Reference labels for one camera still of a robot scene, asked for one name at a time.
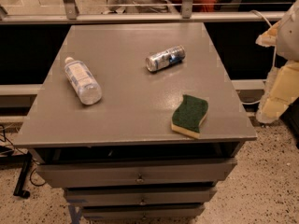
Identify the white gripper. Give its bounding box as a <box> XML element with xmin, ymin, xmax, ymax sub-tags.
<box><xmin>255</xmin><ymin>0</ymin><xmax>299</xmax><ymax>124</ymax></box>

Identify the bottom grey drawer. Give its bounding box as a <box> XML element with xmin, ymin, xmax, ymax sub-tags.
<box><xmin>82</xmin><ymin>203</ymin><xmax>205</xmax><ymax>220</ymax></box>

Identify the black floor cable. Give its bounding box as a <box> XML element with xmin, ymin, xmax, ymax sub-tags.
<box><xmin>0</xmin><ymin>124</ymin><xmax>47</xmax><ymax>188</ymax></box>

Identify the middle grey drawer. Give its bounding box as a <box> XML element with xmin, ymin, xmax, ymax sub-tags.
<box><xmin>64</xmin><ymin>186</ymin><xmax>216</xmax><ymax>206</ymax></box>

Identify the grey metal frame rail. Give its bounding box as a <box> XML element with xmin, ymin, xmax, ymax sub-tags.
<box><xmin>0</xmin><ymin>11</ymin><xmax>284</xmax><ymax>25</ymax></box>

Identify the clear blue-labelled plastic bottle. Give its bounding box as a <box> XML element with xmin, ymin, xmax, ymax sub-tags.
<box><xmin>64</xmin><ymin>57</ymin><xmax>102</xmax><ymax>105</ymax></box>

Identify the black stand foot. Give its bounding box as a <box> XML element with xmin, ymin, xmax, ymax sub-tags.
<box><xmin>13</xmin><ymin>153</ymin><xmax>32</xmax><ymax>199</ymax></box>

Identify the white cable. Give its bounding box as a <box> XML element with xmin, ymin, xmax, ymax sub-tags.
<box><xmin>241</xmin><ymin>9</ymin><xmax>278</xmax><ymax>106</ymax></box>

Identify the green yellow scouring sponge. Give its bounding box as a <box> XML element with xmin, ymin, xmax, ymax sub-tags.
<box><xmin>171</xmin><ymin>94</ymin><xmax>208</xmax><ymax>139</ymax></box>

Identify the grey drawer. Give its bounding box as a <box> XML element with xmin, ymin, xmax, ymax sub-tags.
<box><xmin>82</xmin><ymin>203</ymin><xmax>205</xmax><ymax>220</ymax></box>
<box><xmin>37</xmin><ymin>158</ymin><xmax>236</xmax><ymax>188</ymax></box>
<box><xmin>64</xmin><ymin>186</ymin><xmax>216</xmax><ymax>206</ymax></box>

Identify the grey drawer cabinet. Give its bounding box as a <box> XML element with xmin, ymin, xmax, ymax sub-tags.
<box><xmin>12</xmin><ymin>22</ymin><xmax>258</xmax><ymax>224</ymax></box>

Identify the top grey drawer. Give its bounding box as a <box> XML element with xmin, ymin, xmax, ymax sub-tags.
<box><xmin>37</xmin><ymin>158</ymin><xmax>236</xmax><ymax>188</ymax></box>

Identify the silver blue drink can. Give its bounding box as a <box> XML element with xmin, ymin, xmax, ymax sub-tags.
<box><xmin>146</xmin><ymin>45</ymin><xmax>186</xmax><ymax>72</ymax></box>

